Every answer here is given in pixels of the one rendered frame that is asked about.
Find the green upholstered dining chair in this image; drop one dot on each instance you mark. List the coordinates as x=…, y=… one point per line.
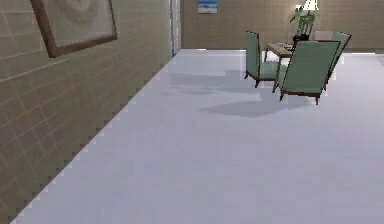
x=255, y=60
x=340, y=41
x=308, y=68

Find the brown wooden dining table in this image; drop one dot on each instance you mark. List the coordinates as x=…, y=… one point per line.
x=279, y=50

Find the white room door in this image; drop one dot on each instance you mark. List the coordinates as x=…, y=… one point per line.
x=174, y=25

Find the green house plant black pot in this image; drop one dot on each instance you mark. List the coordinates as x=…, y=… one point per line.
x=303, y=21

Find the blue framed wall picture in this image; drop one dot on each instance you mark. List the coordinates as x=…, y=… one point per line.
x=207, y=6

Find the brown framed wall picture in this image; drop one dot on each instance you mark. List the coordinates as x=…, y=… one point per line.
x=81, y=20

